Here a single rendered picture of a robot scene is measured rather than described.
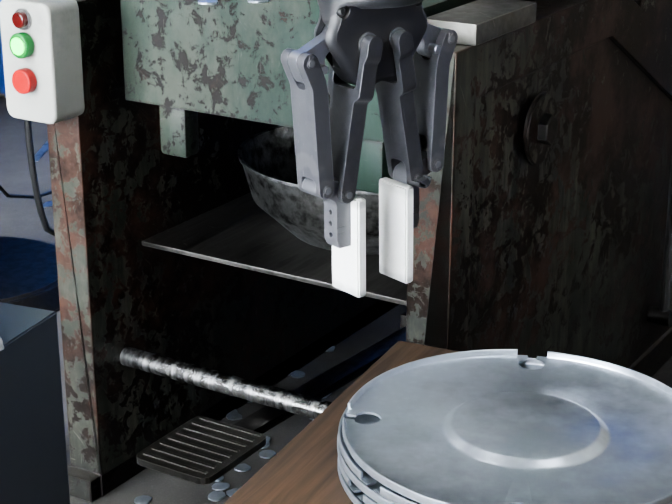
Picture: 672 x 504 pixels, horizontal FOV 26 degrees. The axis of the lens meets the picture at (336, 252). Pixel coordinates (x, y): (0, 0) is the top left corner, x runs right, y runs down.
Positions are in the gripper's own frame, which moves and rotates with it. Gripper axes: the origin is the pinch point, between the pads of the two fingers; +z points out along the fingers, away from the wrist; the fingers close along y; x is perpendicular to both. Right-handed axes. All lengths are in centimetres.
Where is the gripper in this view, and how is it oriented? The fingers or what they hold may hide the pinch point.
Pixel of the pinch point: (372, 239)
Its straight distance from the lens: 100.3
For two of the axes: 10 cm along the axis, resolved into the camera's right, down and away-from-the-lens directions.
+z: 0.1, 9.4, 3.3
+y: 7.9, -2.2, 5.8
